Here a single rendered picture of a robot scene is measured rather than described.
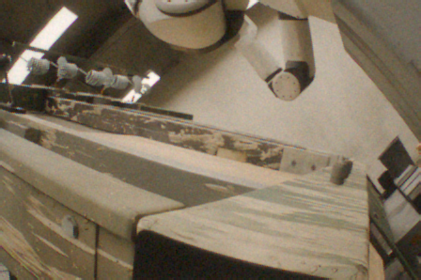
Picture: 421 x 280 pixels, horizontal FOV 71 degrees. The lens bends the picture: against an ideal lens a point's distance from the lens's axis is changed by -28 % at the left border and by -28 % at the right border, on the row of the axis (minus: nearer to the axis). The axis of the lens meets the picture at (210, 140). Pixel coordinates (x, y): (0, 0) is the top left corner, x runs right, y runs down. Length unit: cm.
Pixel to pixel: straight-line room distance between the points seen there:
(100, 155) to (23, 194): 28
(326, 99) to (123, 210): 611
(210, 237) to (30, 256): 16
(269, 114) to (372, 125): 190
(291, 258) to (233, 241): 3
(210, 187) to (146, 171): 8
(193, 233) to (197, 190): 27
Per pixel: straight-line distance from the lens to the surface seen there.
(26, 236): 28
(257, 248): 17
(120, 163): 50
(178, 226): 18
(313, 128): 615
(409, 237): 45
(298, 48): 99
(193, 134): 105
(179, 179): 45
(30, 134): 63
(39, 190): 24
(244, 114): 632
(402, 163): 513
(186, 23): 45
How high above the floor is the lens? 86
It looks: 17 degrees up
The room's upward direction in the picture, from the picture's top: 39 degrees counter-clockwise
